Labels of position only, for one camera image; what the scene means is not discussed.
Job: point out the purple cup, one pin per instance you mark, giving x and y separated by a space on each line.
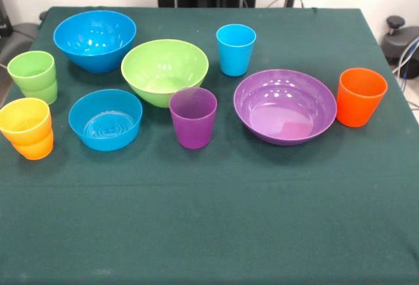
193 127

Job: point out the blue cup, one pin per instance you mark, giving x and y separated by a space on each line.
235 59

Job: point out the green bowl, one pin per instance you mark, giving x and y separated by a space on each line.
163 68

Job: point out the purple bowl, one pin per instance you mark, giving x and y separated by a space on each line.
284 114

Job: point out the dark green table cloth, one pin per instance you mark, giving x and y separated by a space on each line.
209 216

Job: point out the small blue bowl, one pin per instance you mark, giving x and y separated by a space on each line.
104 141

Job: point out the large blue bowl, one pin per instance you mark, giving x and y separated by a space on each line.
95 54

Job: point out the black plug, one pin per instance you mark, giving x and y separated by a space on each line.
288 0

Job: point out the red-orange cup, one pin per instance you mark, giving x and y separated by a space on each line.
360 108

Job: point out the green cup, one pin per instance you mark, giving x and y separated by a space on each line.
44 96
31 78

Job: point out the orange cup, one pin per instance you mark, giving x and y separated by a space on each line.
34 152

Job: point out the yellow cup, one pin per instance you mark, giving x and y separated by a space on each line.
24 132

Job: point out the black table clamp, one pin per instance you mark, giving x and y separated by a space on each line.
43 15

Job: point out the black stand with knob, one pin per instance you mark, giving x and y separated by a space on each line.
396 23

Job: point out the dark equipment box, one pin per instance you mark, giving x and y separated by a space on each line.
4 19

